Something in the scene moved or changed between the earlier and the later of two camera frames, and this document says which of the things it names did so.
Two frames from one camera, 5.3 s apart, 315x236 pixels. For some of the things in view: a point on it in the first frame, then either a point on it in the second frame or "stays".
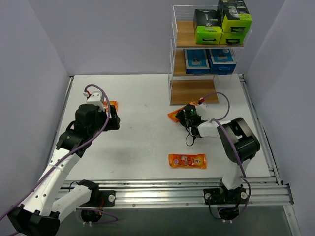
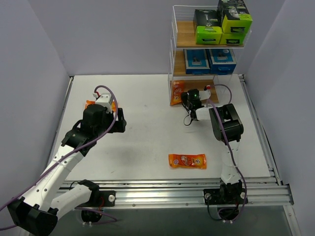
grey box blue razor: x=222 y=61 stays
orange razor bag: x=172 y=115 to x=176 y=88
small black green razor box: x=236 y=18 stays
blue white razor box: x=196 y=61 stays
